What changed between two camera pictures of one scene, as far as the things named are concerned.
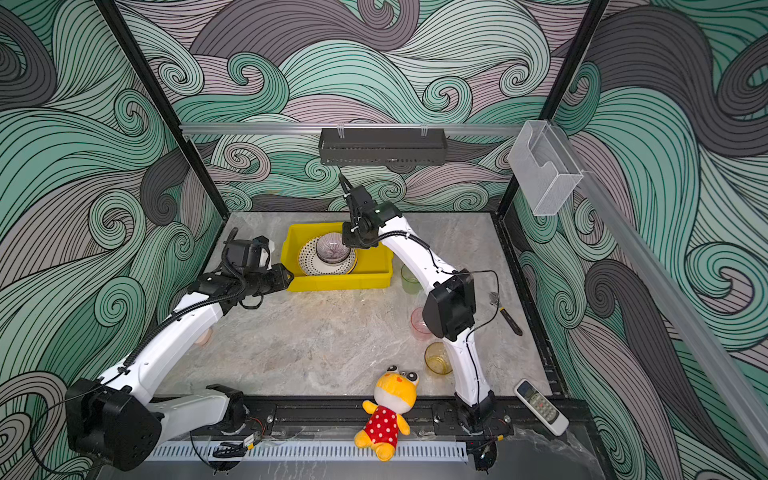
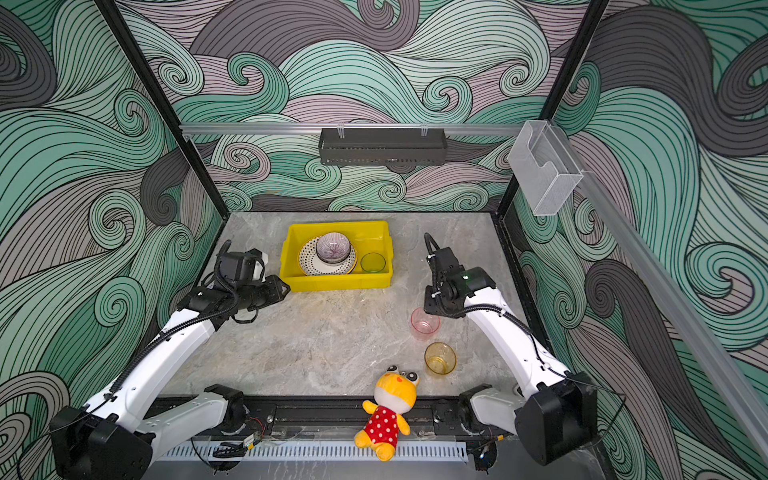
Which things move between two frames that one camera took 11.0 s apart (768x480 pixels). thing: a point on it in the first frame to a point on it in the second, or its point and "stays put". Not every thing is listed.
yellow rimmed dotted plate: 311,265 stays put
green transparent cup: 410,282 to 373,262
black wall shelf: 383,146 stays put
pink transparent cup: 420,329 stays put
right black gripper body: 357,234 to 437,301
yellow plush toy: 395,392 stays put
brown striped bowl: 332,249 stays put
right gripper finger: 344,180 to 427,239
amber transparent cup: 437,358 stays put
